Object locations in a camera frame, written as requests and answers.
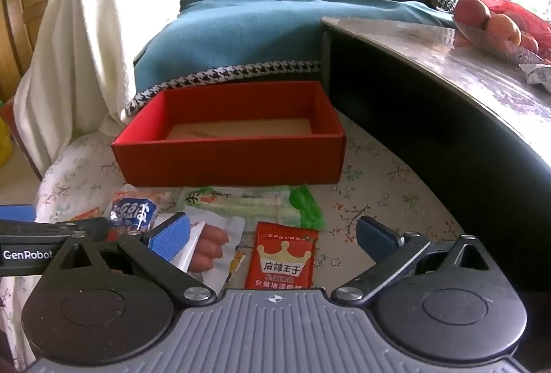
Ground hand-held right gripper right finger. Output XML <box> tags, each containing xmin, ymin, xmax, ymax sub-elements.
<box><xmin>331</xmin><ymin>216</ymin><xmax>491</xmax><ymax>307</ymax></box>

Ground red crown snack packet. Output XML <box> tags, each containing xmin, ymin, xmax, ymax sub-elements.
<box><xmin>244</xmin><ymin>222</ymin><xmax>320</xmax><ymax>291</ymax></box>

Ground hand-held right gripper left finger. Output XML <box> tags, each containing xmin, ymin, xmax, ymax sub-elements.
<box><xmin>41</xmin><ymin>213</ymin><xmax>217</xmax><ymax>307</ymax></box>

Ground blue houndstooth-trimmed blanket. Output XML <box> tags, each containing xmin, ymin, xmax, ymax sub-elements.
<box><xmin>121</xmin><ymin>0</ymin><xmax>457</xmax><ymax>122</ymax></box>

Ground glass fruit bowl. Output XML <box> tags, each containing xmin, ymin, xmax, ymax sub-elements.
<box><xmin>454</xmin><ymin>20</ymin><xmax>551</xmax><ymax>65</ymax></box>

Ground floral mat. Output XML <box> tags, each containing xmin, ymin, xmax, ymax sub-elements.
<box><xmin>9</xmin><ymin>110</ymin><xmax>468</xmax><ymax>356</ymax></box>

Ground red cardboard box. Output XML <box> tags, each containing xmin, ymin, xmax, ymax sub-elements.
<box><xmin>111</xmin><ymin>81</ymin><xmax>347</xmax><ymax>187</ymax></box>

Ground green snack packet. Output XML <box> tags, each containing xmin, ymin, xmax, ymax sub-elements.
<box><xmin>176</xmin><ymin>184</ymin><xmax>326</xmax><ymax>231</ymax></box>

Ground white wrapper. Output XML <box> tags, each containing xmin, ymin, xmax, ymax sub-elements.
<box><xmin>519</xmin><ymin>63</ymin><xmax>551</xmax><ymax>95</ymax></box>

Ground dark coffee table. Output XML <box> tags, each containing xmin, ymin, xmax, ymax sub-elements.
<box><xmin>321</xmin><ymin>16</ymin><xmax>551</xmax><ymax>296</ymax></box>

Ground white blanket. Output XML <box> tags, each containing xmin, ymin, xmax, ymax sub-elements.
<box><xmin>13</xmin><ymin>0</ymin><xmax>184</xmax><ymax>171</ymax></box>

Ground white sausage packet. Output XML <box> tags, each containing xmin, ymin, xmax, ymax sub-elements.
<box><xmin>153</xmin><ymin>213</ymin><xmax>247</xmax><ymax>298</ymax></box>

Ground blue and red snack packet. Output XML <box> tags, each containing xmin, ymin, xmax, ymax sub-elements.
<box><xmin>105</xmin><ymin>189</ymin><xmax>173</xmax><ymax>237</ymax></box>

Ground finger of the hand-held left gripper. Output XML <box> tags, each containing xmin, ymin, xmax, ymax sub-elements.
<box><xmin>0</xmin><ymin>204</ymin><xmax>36</xmax><ymax>223</ymax></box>
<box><xmin>0</xmin><ymin>217</ymin><xmax>109</xmax><ymax>245</ymax></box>

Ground yellow bag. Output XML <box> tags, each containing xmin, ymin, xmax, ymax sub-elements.
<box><xmin>0</xmin><ymin>121</ymin><xmax>13</xmax><ymax>167</ymax></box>

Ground red apple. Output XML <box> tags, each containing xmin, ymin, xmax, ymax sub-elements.
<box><xmin>453</xmin><ymin>0</ymin><xmax>491</xmax><ymax>30</ymax></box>
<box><xmin>517</xmin><ymin>32</ymin><xmax>540</xmax><ymax>54</ymax></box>
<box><xmin>484</xmin><ymin>13</ymin><xmax>522</xmax><ymax>45</ymax></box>

